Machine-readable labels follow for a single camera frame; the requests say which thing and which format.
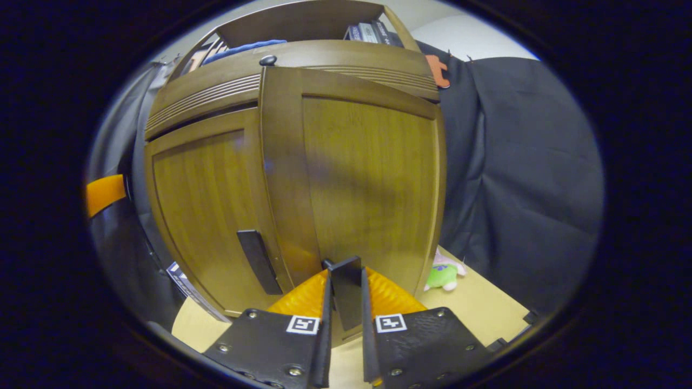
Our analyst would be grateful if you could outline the black backdrop cloth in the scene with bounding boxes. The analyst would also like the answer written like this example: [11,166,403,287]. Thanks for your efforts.
[85,41,605,333]

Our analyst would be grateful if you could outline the blue towel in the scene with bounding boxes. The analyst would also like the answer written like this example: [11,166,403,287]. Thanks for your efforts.
[201,39,287,65]

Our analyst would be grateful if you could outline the wooden ribbed cabinet drawer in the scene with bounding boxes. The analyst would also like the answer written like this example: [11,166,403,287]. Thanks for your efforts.
[145,41,441,141]

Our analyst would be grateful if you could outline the black door handle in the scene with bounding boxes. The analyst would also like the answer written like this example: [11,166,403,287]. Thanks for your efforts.
[323,256,364,331]
[237,230,283,296]

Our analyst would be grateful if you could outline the black book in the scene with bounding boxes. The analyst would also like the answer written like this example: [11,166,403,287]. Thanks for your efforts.
[373,21,405,48]

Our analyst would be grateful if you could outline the wooden double-door shoe cabinet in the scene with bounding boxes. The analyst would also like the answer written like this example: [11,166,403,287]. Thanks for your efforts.
[143,0,449,346]

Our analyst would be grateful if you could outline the wooden shoe cabinet door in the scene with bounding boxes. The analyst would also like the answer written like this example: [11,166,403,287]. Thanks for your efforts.
[259,66,447,346]
[145,107,295,317]

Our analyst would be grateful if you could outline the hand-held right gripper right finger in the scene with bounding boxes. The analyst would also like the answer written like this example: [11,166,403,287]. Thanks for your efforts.
[361,266,495,389]

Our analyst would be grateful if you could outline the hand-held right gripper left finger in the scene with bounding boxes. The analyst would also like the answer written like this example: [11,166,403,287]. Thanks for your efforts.
[203,269,331,389]

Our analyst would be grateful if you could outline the green pink plush toy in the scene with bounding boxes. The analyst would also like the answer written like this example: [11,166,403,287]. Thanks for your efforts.
[423,247,467,292]

